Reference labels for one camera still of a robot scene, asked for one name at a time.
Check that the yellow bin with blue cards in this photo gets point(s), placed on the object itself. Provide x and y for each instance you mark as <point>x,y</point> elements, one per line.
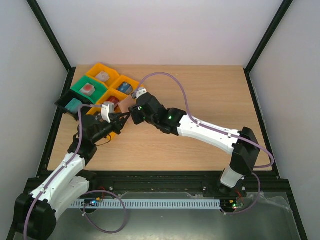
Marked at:
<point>123,78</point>

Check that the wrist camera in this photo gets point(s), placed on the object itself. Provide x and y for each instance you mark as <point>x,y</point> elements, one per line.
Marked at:
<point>107,108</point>
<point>139,92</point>

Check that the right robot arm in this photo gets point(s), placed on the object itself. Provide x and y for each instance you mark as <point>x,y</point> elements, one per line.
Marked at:
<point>242,145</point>

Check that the white card stack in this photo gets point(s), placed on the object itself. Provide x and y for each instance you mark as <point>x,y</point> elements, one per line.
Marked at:
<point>103,76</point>

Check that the yellow bin far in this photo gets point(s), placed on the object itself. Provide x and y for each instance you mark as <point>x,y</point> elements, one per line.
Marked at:
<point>97,68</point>

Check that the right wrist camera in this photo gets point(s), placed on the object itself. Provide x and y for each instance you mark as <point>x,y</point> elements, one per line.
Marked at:
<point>139,92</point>

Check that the slotted cable duct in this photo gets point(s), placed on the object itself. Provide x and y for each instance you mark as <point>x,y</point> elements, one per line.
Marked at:
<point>145,204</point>

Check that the black aluminium frame rail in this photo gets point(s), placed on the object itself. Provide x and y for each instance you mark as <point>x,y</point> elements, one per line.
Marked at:
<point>166,180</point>

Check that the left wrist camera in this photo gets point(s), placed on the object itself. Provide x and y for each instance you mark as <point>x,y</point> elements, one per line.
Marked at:
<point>107,108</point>

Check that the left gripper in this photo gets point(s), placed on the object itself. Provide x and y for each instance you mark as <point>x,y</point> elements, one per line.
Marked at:
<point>119,126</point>

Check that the green bin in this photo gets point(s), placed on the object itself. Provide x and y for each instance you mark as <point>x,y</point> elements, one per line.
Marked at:
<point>99,86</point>

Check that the yellow bin near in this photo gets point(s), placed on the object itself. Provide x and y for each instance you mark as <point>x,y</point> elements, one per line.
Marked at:
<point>87,126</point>

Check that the black bin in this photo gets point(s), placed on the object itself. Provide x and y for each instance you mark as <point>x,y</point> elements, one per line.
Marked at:
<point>66,98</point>

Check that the teal card stack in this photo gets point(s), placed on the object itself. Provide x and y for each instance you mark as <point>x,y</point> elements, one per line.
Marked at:
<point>73,106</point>

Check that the yellow bin with red cards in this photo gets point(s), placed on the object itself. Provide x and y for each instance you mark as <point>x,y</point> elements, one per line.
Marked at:
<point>112,92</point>

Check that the pink leather card holder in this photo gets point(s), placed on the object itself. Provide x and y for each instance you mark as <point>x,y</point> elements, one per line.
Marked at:
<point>125,104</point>

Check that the blue card stack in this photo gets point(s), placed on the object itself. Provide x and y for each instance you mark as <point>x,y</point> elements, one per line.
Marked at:
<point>125,88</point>

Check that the red-dot card stack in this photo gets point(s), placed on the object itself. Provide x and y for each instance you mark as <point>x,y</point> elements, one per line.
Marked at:
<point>88,89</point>

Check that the red card stack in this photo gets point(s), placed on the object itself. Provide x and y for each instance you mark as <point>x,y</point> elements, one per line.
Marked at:
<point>113,100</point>

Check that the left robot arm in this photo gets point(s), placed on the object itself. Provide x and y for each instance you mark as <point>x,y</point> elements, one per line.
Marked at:
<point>36,214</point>

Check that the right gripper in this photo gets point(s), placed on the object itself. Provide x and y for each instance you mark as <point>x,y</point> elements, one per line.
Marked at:
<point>135,115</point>

